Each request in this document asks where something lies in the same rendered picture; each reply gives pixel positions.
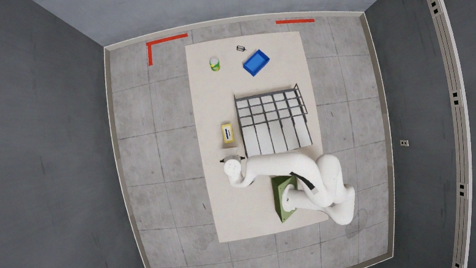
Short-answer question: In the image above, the blue open tray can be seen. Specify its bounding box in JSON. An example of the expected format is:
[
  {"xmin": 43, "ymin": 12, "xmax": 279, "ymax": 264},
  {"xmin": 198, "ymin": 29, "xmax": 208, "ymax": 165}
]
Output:
[{"xmin": 243, "ymin": 50, "xmax": 270, "ymax": 76}]

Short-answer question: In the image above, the green and yellow drink can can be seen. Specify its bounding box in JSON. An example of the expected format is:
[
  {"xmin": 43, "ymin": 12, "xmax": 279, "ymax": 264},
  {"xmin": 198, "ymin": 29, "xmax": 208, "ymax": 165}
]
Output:
[{"xmin": 209, "ymin": 58, "xmax": 220, "ymax": 72}]

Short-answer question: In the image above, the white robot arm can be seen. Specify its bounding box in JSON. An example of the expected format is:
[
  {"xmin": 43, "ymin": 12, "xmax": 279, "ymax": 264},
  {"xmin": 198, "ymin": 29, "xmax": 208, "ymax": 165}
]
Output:
[{"xmin": 223, "ymin": 146, "xmax": 355, "ymax": 225}]

